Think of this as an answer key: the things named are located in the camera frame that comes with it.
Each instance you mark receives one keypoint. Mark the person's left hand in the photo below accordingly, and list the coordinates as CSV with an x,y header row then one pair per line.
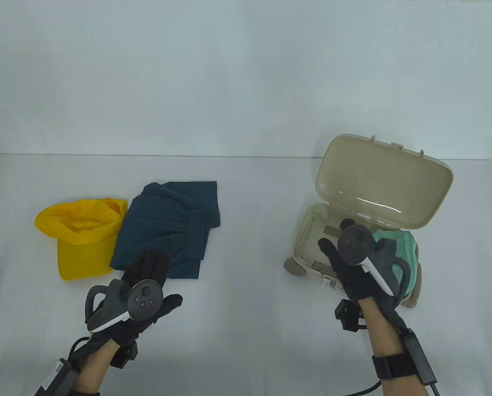
x,y
153,264

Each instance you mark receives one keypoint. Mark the person's right hand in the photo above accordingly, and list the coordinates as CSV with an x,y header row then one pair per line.
x,y
353,282

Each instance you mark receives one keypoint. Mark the green mesh bag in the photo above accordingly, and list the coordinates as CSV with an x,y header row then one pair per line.
x,y
407,247

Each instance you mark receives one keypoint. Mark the beige hard-shell suitcase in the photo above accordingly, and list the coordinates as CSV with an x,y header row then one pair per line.
x,y
374,181

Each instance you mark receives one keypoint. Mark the grey left hand controller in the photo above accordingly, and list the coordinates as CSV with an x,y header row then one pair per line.
x,y
145,299

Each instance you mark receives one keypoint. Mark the grey hand controller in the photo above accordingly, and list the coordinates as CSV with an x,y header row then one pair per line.
x,y
145,299
355,245

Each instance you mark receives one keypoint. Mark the grey right hand controller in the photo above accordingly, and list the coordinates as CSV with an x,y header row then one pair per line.
x,y
355,245

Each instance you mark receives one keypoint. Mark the dark teal folded shorts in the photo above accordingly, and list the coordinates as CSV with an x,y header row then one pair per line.
x,y
167,222

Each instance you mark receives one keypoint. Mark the yellow cap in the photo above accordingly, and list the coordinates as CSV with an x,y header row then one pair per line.
x,y
81,247

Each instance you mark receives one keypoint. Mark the black right wrist sensor box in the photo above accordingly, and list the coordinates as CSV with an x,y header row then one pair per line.
x,y
419,359

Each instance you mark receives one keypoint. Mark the black wrist sensor box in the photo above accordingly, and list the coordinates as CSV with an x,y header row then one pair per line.
x,y
56,379
419,359

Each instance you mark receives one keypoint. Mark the black left wrist sensor box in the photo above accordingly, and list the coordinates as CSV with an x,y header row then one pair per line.
x,y
56,379

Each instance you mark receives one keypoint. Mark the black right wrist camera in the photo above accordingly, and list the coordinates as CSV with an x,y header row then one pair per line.
x,y
347,315

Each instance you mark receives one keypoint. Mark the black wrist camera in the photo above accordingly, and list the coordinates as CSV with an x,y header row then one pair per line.
x,y
347,315
124,354

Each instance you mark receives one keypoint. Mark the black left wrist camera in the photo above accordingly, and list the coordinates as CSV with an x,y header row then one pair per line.
x,y
124,354

